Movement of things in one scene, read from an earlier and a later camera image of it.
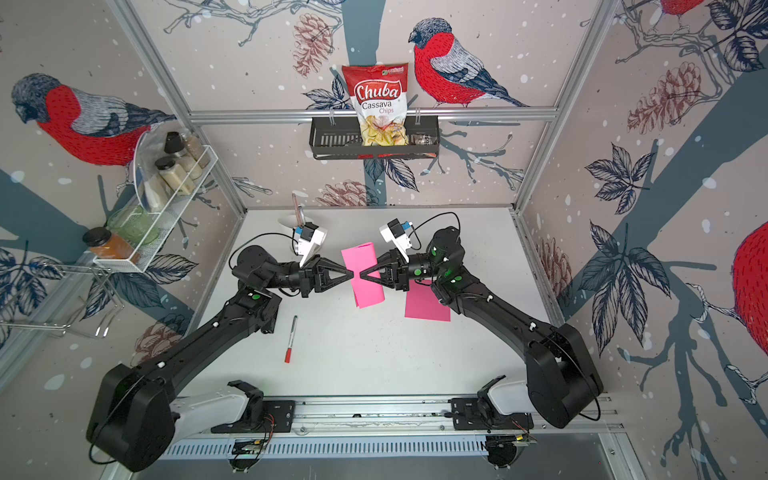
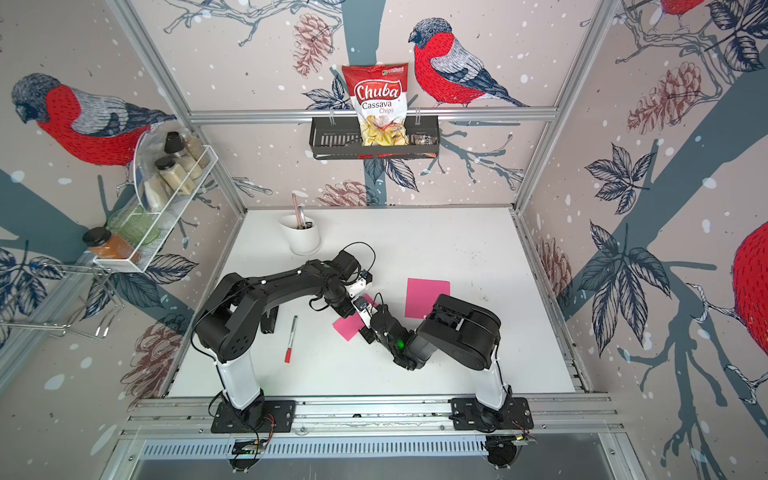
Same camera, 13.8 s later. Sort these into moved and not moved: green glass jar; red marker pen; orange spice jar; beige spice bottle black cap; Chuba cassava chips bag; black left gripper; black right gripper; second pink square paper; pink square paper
Moved: black left gripper; pink square paper; black right gripper
Not moved: beige spice bottle black cap; red marker pen; second pink square paper; green glass jar; orange spice jar; Chuba cassava chips bag
